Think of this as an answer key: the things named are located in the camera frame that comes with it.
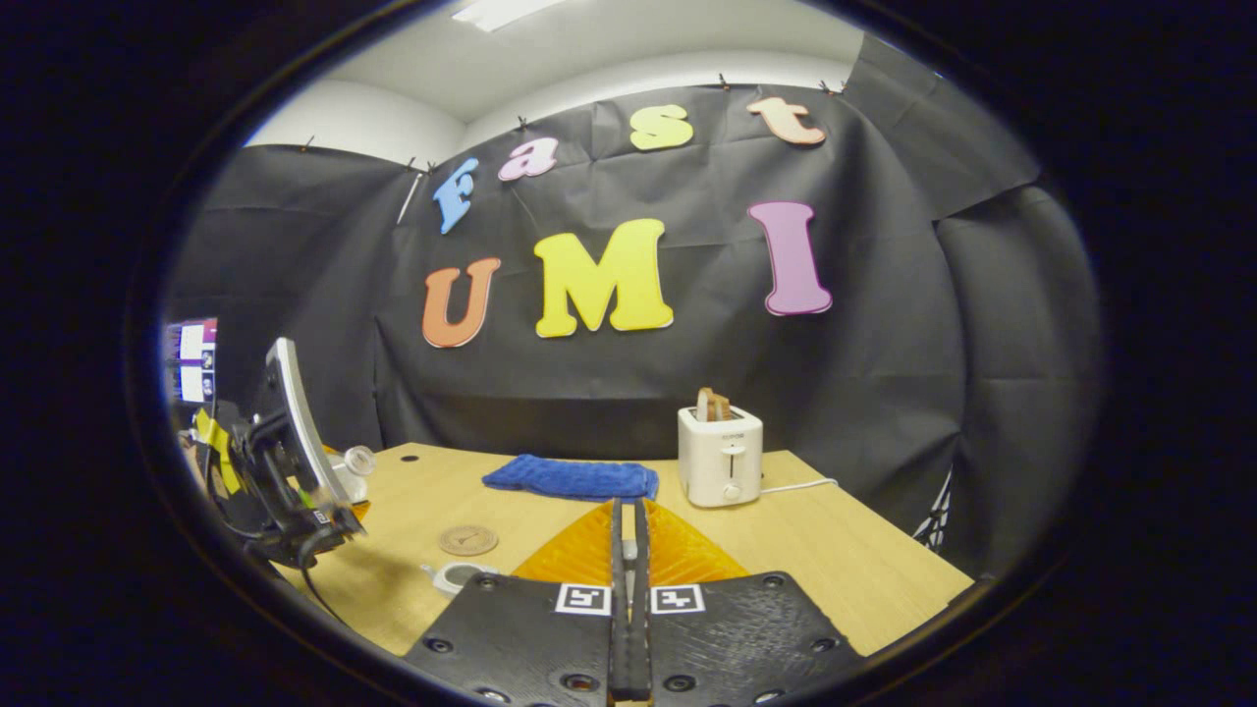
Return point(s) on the ceiling light panel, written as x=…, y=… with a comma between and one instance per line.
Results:
x=501, y=12

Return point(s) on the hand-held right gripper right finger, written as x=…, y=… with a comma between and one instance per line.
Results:
x=717, y=638

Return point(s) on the white toaster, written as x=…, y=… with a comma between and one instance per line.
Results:
x=720, y=457

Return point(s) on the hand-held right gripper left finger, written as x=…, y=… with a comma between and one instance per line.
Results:
x=550, y=638

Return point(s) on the blue towel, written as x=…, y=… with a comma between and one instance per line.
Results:
x=574, y=478

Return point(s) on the toast slice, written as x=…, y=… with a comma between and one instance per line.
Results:
x=713, y=403

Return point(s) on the white lattice object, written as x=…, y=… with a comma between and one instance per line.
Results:
x=935, y=511

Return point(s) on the computer monitor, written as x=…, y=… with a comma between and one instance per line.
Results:
x=194, y=358

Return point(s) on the black backdrop cloth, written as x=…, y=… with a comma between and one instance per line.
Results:
x=884, y=324

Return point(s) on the round cork coaster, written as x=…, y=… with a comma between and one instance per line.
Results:
x=468, y=540

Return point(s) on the green label water bottle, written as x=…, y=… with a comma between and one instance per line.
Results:
x=355, y=466

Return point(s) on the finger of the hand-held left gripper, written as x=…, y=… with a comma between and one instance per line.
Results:
x=359, y=511

